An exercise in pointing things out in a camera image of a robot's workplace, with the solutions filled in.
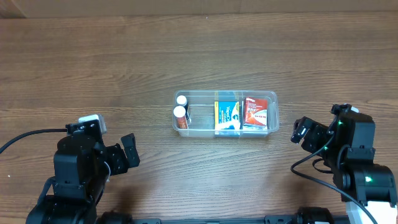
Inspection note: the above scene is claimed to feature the red medicine box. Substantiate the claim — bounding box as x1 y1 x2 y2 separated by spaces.
243 97 268 128

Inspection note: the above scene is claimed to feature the white blue medicine box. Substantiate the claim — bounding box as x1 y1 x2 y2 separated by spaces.
242 124 267 131

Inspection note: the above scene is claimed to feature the orange Redoxon tube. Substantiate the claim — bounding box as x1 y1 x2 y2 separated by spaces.
173 106 188 129

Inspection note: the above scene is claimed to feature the black tube white cap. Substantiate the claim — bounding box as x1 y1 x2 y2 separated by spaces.
176 95 191 124

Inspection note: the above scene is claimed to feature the blue yellow VapoDrops box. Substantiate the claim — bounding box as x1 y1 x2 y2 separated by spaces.
214 101 241 137

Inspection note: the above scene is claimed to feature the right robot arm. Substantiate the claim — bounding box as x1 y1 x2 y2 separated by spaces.
290 104 397 223

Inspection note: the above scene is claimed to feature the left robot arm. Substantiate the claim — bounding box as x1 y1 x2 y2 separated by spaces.
26 120 140 224

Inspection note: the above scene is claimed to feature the clear plastic container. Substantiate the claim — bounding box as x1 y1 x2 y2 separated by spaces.
172 90 279 138

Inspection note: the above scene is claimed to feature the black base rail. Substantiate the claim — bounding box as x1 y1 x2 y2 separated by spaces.
132 215 330 224

